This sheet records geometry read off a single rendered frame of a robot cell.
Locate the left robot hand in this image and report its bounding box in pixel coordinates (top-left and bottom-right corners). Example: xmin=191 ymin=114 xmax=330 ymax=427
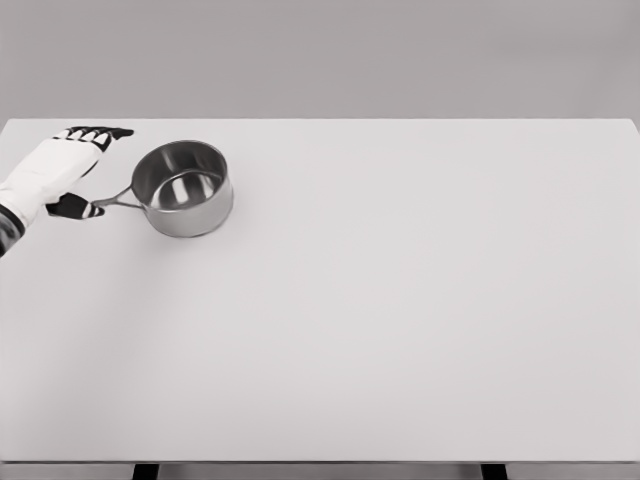
xmin=21 ymin=125 xmax=135 ymax=220

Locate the steel saucepan with handle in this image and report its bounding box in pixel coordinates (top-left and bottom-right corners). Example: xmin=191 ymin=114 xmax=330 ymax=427
xmin=91 ymin=139 xmax=235 ymax=239

